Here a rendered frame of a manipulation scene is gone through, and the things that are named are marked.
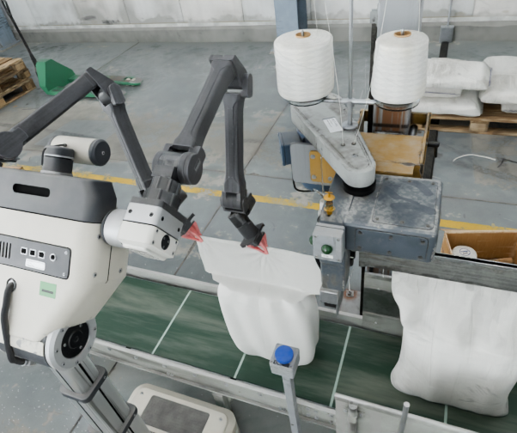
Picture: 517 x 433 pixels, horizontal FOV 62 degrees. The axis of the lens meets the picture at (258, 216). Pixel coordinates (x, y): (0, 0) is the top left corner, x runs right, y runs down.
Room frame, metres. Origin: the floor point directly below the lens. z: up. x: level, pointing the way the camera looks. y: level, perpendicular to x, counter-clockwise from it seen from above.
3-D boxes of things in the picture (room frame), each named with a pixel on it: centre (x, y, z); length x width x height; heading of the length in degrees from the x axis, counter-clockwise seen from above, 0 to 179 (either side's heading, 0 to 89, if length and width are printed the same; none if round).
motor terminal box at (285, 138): (1.33, -0.15, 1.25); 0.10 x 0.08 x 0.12; 178
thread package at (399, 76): (1.08, -0.43, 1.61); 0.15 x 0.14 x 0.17; 63
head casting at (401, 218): (0.88, -0.34, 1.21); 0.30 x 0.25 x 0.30; 63
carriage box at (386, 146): (1.20, -0.46, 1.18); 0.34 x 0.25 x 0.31; 153
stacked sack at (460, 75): (3.43, -1.82, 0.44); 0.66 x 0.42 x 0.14; 60
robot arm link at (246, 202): (1.17, 0.06, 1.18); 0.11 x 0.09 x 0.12; 154
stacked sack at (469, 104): (3.44, -1.80, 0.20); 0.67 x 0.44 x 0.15; 63
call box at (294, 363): (0.77, -0.01, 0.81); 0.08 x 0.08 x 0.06; 63
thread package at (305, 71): (1.19, -0.20, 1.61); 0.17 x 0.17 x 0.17
